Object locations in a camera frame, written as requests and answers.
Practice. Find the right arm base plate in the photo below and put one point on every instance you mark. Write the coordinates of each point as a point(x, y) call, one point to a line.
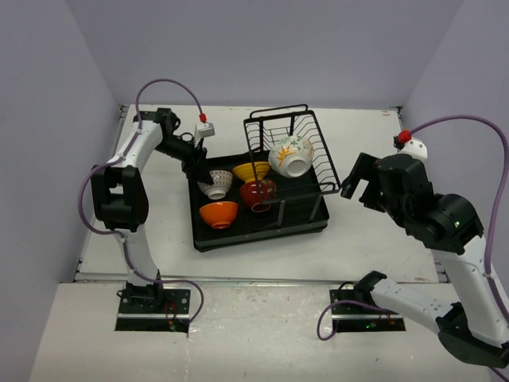
point(345, 313)

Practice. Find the brown patterned white bowl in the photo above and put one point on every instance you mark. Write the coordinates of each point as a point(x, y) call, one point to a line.
point(222, 180)

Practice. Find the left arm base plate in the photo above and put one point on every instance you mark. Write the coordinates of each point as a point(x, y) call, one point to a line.
point(153, 309)

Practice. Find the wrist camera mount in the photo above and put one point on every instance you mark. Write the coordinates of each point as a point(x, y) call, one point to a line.
point(202, 131)
point(411, 146)

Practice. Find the red bowl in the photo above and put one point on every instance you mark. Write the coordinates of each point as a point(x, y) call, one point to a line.
point(255, 194)

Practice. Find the black wire dish rack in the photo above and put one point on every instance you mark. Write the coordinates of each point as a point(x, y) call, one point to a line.
point(298, 201)

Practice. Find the yellow bowl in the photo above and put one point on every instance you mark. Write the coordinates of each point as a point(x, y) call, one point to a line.
point(251, 171)

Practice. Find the orange bowl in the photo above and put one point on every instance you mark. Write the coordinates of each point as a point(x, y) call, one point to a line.
point(219, 215)

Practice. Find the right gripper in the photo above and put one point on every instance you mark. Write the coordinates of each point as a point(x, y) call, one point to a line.
point(364, 167)

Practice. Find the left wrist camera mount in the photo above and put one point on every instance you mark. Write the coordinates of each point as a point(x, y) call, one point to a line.
point(202, 131)

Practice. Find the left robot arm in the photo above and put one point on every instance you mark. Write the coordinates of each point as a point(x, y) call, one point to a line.
point(119, 196)

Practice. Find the white floral bowl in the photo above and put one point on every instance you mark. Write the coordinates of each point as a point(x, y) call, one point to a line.
point(292, 156)

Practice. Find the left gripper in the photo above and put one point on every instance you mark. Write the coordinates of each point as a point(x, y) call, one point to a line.
point(196, 165)

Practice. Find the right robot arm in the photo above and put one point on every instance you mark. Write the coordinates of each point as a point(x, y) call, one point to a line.
point(473, 328)

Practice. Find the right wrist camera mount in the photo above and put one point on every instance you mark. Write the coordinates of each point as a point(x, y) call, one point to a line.
point(411, 146)

